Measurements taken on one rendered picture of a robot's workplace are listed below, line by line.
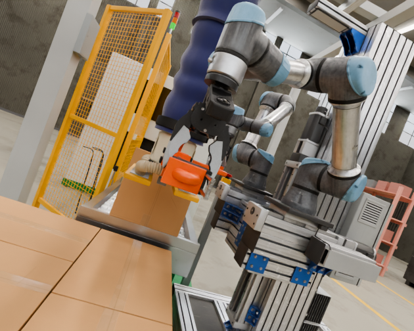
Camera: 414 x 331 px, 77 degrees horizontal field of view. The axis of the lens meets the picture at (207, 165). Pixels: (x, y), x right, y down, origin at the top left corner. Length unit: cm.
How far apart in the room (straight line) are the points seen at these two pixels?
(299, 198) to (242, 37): 77
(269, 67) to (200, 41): 54
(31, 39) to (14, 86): 170
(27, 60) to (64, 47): 911
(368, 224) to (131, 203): 125
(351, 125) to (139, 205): 110
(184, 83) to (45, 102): 149
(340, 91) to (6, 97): 1115
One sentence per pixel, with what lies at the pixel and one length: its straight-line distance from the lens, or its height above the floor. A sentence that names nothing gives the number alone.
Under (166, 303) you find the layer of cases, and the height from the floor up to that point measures 54.
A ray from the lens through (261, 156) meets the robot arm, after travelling 161.
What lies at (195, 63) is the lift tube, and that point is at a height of 142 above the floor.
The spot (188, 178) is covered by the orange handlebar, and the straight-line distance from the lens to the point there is 47.
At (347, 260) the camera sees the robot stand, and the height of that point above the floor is 93.
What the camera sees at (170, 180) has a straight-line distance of 49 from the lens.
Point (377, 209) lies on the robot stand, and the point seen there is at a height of 117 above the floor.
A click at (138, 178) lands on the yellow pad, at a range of 97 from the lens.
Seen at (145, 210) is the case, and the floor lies 70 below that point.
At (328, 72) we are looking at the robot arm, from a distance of 96.
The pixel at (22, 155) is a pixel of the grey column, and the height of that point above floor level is 60.
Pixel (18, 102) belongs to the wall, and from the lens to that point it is 1141.
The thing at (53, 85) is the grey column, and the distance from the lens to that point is 235.
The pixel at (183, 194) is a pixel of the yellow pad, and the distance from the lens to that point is 98.
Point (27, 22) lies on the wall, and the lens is 1179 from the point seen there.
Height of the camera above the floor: 110
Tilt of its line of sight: 2 degrees down
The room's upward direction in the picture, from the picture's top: 22 degrees clockwise
